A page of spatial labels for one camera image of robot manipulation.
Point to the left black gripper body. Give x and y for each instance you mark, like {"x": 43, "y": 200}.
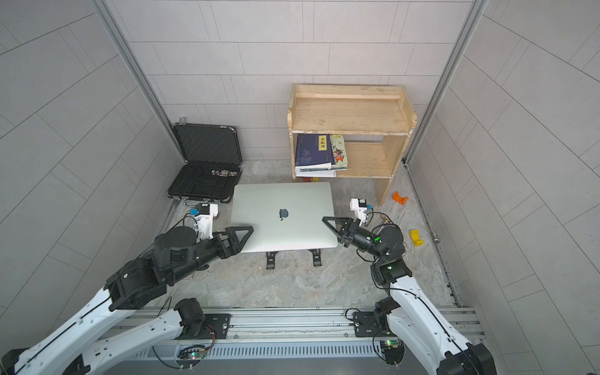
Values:
{"x": 223, "y": 243}

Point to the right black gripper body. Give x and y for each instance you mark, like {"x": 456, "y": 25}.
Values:
{"x": 362, "y": 241}

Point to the silver laptop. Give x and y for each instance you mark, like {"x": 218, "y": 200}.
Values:
{"x": 285, "y": 216}

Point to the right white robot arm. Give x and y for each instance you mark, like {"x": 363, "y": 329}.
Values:
{"x": 406, "y": 312}

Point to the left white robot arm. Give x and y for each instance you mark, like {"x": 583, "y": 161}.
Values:
{"x": 76, "y": 348}

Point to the yellow arch block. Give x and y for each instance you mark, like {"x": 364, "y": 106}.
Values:
{"x": 415, "y": 238}

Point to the orange arch block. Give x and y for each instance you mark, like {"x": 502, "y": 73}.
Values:
{"x": 402, "y": 200}

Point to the black open briefcase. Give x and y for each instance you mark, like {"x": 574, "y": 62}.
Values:
{"x": 212, "y": 162}

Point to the white book stack bottom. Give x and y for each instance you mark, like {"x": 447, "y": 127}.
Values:
{"x": 315, "y": 173}

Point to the blue book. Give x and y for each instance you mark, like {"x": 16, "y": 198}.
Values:
{"x": 313, "y": 151}

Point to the colourful picture book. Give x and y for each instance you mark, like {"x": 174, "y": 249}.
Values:
{"x": 339, "y": 153}

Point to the left circuit board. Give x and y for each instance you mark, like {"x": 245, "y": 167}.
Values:
{"x": 190, "y": 357}

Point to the circuit board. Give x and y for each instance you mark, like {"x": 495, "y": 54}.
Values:
{"x": 392, "y": 352}
{"x": 190, "y": 357}

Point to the right circuit board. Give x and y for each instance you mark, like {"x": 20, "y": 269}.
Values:
{"x": 392, "y": 352}

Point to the wooden shelf unit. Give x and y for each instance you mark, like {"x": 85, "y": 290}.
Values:
{"x": 377, "y": 123}

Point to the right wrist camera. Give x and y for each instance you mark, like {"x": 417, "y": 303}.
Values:
{"x": 360, "y": 208}

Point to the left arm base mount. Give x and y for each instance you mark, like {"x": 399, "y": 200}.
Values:
{"x": 214, "y": 326}

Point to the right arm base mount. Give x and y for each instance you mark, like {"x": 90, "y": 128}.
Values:
{"x": 366, "y": 325}

